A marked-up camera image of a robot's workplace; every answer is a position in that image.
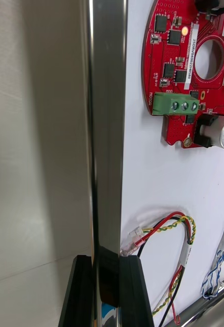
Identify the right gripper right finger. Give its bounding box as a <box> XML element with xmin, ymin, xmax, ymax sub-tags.
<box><xmin>119</xmin><ymin>254</ymin><xmax>155</xmax><ymax>327</ymax></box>

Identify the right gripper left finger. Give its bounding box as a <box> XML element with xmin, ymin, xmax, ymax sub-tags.
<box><xmin>58</xmin><ymin>254</ymin><xmax>95</xmax><ymax>327</ymax></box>

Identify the red black green-yellow wire harness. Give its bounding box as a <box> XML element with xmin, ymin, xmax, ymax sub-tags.
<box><xmin>120</xmin><ymin>211</ymin><xmax>197</xmax><ymax>327</ymax></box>

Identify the blue-white twisted wire harness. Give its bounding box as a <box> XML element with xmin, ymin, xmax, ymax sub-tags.
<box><xmin>200</xmin><ymin>201</ymin><xmax>224</xmax><ymax>299</ymax></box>

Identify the steel tray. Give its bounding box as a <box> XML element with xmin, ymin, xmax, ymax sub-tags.
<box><xmin>78</xmin><ymin>0</ymin><xmax>224</xmax><ymax>327</ymax></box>

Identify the white sheet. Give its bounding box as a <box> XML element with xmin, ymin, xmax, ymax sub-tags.
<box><xmin>120</xmin><ymin>0</ymin><xmax>224</xmax><ymax>320</ymax></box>

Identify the round red circuit board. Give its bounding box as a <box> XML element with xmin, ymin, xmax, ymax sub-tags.
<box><xmin>141</xmin><ymin>0</ymin><xmax>224</xmax><ymax>150</ymax></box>

